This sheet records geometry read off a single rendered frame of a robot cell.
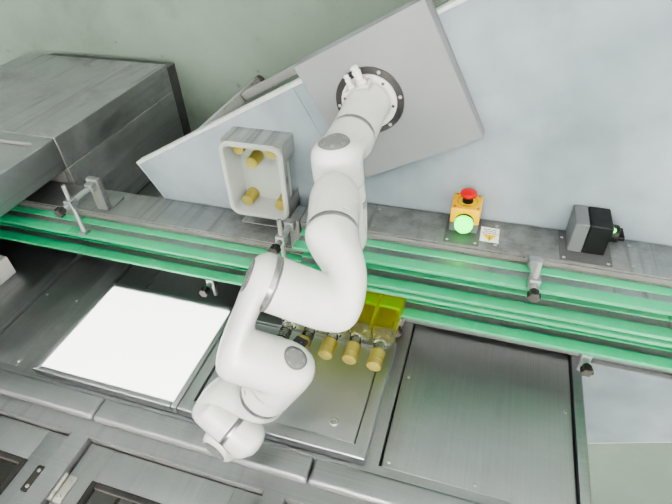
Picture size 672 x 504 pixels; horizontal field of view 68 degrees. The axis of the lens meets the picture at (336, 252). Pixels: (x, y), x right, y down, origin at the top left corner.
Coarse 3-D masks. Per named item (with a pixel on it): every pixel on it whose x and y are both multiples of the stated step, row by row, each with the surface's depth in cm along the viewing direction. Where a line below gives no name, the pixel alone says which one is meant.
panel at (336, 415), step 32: (128, 288) 152; (224, 320) 141; (256, 320) 140; (96, 384) 125; (192, 384) 124; (320, 384) 124; (352, 384) 123; (384, 384) 122; (192, 416) 120; (288, 416) 117; (320, 416) 117; (352, 416) 117; (320, 448) 111; (352, 448) 110
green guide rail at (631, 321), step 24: (312, 264) 130; (408, 288) 122; (432, 288) 121; (456, 288) 121; (480, 288) 121; (504, 288) 120; (528, 312) 114; (552, 312) 114; (576, 312) 114; (600, 312) 114; (624, 312) 113; (648, 312) 113; (648, 336) 109
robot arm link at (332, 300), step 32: (320, 224) 74; (352, 224) 75; (320, 256) 74; (352, 256) 71; (288, 288) 69; (320, 288) 70; (352, 288) 71; (288, 320) 73; (320, 320) 71; (352, 320) 72
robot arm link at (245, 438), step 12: (240, 420) 90; (228, 432) 89; (240, 432) 89; (252, 432) 90; (264, 432) 92; (204, 444) 97; (216, 444) 94; (228, 444) 89; (240, 444) 88; (252, 444) 89; (216, 456) 96; (228, 456) 93; (240, 456) 89
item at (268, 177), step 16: (224, 144) 125; (240, 144) 124; (256, 144) 123; (224, 160) 129; (240, 160) 136; (272, 160) 133; (224, 176) 132; (240, 176) 138; (256, 176) 138; (272, 176) 136; (240, 192) 140; (272, 192) 140; (240, 208) 139; (256, 208) 139; (272, 208) 138; (288, 208) 133
